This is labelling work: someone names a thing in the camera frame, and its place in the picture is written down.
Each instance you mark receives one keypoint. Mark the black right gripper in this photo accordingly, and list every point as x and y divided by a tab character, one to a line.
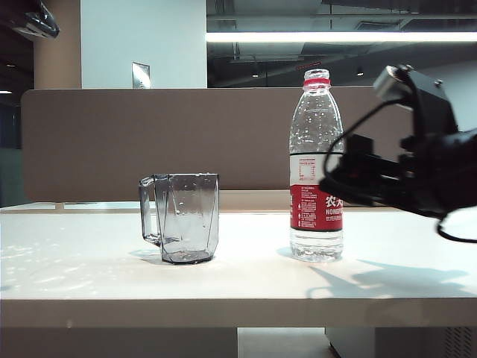
413	186

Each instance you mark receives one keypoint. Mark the clear water bottle red label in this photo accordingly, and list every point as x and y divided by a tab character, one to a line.
315	123

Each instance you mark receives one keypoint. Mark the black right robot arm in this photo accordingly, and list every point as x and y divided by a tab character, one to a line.
462	168

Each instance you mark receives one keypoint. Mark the clear grey faceted mug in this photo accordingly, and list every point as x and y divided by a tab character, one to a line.
186	220

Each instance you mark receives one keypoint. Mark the white ceiling light strip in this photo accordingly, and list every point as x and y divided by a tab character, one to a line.
335	37

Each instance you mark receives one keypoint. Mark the grey cabinet under table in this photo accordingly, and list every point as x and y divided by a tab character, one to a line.
402	343

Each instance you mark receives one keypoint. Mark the brown desk partition screen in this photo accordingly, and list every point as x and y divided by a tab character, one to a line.
149	141

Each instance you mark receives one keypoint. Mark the black shiny ceiling fixture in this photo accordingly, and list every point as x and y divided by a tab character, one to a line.
41	22

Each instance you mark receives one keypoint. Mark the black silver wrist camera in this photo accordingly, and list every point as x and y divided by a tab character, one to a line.
432	97

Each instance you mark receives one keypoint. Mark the framed wall sign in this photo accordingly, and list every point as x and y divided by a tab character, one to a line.
140	75

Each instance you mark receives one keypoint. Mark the beige partition foot bracket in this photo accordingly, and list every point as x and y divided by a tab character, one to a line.
60	205

